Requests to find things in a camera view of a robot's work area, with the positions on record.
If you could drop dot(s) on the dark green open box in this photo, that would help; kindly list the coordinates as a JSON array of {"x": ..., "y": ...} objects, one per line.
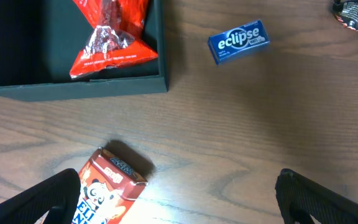
[{"x": 39, "y": 41}]

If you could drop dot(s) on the red candy bag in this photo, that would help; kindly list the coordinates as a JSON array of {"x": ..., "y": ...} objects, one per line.
[{"x": 116, "y": 37}]

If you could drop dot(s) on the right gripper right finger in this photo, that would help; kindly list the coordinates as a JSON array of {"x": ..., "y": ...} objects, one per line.
[{"x": 302, "y": 200}]

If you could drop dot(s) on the small black wrapped candy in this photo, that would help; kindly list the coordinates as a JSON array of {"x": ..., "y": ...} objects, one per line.
[{"x": 346, "y": 12}]

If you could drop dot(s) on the Hello Panda biscuit box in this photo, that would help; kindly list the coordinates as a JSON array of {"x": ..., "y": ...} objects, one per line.
[{"x": 108, "y": 189}]

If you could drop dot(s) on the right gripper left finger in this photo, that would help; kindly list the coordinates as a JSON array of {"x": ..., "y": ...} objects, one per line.
[{"x": 55, "y": 197}]

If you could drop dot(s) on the blue Eclipse mints box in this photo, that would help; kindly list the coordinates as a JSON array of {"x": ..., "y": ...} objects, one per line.
[{"x": 238, "y": 42}]

